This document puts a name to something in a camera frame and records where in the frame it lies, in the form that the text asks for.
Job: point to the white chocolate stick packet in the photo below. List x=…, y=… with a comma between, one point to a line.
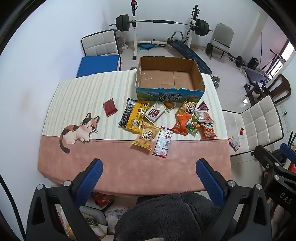
x=154, y=112

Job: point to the white barbell rack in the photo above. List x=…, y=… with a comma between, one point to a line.
x=134, y=41

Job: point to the striped cat print tablecloth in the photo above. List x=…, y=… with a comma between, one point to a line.
x=92, y=157

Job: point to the red flat packet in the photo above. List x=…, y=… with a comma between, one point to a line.
x=101, y=199

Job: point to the yellow egg snack packet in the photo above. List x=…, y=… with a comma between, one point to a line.
x=145, y=136

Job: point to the tiny red packet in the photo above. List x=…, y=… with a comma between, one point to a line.
x=242, y=131

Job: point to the grey bag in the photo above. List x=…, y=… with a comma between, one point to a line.
x=121, y=42

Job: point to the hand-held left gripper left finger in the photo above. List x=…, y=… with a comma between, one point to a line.
x=89, y=183

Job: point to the blue floor discs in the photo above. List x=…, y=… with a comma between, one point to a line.
x=145, y=47

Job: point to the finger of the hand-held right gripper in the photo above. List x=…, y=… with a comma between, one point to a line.
x=268, y=160
x=288, y=151

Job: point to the grey folding chair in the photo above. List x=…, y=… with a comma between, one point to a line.
x=223, y=34

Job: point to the white padded chair black frame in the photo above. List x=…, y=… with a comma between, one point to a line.
x=101, y=42

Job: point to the small orange pastry packet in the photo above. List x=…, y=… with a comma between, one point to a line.
x=170, y=104

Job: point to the dark wooden chair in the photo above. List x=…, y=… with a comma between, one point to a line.
x=281, y=87

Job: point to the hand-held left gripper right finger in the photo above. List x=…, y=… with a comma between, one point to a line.
x=210, y=183

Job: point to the orange snack packet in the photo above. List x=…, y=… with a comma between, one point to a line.
x=181, y=122

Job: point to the long red white packet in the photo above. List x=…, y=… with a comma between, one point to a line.
x=163, y=142

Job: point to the grey storage bin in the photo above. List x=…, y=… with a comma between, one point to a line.
x=97, y=222

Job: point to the blue seat cushion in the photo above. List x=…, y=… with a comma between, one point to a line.
x=97, y=66

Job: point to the cardboard box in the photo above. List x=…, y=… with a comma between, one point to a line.
x=161, y=78

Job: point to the red yellow packet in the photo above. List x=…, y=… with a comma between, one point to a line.
x=234, y=143

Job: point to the yellow panda snack packet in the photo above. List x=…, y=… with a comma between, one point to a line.
x=188, y=107

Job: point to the chrome dumbbell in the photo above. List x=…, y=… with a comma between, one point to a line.
x=216, y=81

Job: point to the black speaker box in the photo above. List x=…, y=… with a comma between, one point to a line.
x=253, y=63

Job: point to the black blue weight bench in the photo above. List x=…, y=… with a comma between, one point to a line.
x=192, y=55

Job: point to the white red snack packet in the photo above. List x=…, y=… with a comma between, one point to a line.
x=202, y=115

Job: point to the green candy ball packet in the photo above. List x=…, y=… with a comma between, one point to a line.
x=193, y=125

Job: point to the black snack packet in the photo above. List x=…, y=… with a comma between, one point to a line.
x=126, y=113

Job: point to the grey fluffy sleeve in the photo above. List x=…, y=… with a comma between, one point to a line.
x=166, y=217

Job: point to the red triangular packet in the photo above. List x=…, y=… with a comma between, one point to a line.
x=203, y=106

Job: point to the black barbell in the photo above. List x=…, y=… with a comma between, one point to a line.
x=123, y=22

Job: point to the small dark red packet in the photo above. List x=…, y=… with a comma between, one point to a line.
x=110, y=107

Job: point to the orange red panda packet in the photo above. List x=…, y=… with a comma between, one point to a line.
x=208, y=131

